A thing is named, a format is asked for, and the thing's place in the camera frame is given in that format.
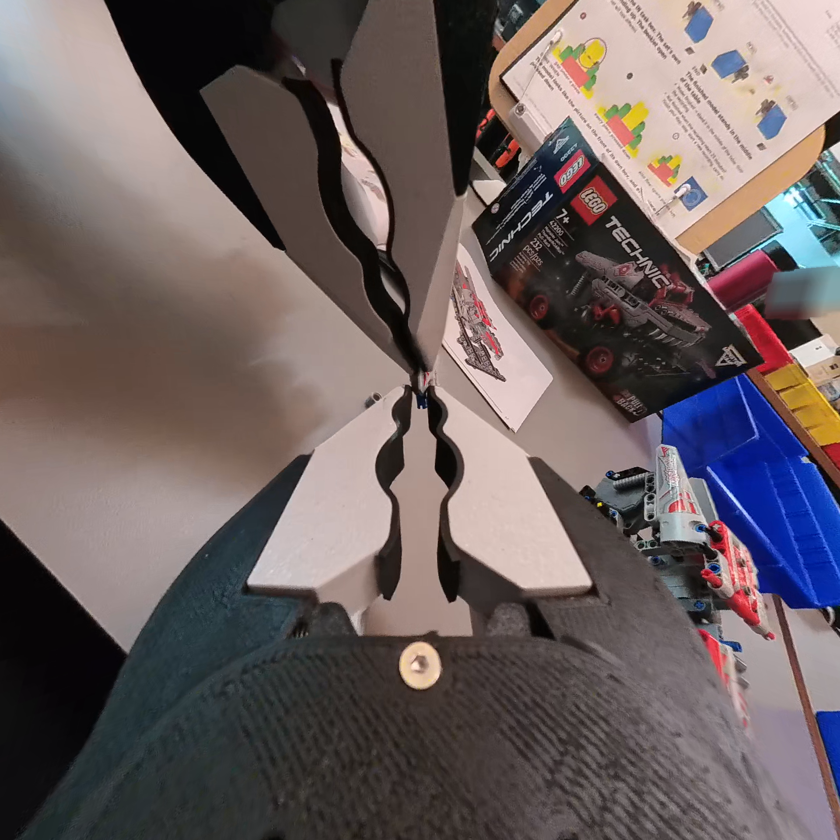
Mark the grey red toy truck model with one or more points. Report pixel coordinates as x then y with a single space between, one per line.
676 512

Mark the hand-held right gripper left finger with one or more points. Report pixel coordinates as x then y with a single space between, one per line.
315 525

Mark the blue plastic bin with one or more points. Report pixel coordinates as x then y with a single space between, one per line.
722 420
787 538

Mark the yellow plastic bin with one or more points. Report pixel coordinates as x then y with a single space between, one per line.
814 417
791 379

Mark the open instruction booklet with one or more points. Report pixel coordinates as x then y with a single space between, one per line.
512 380

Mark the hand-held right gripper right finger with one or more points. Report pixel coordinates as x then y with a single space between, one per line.
518 525

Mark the maroon bottle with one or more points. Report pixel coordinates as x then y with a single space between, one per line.
741 282

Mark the printed instruction sheet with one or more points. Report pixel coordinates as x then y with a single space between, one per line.
656 79

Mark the red plastic bin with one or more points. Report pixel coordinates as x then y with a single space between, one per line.
764 341

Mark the wooden instruction board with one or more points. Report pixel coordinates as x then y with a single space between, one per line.
768 197

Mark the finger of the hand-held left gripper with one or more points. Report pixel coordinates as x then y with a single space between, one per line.
407 118
275 164

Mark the black toy set box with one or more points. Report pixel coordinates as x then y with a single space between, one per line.
623 308

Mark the small toy brick piece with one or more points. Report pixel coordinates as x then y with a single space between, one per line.
420 396

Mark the red white toy panel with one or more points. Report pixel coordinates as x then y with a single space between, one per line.
722 676

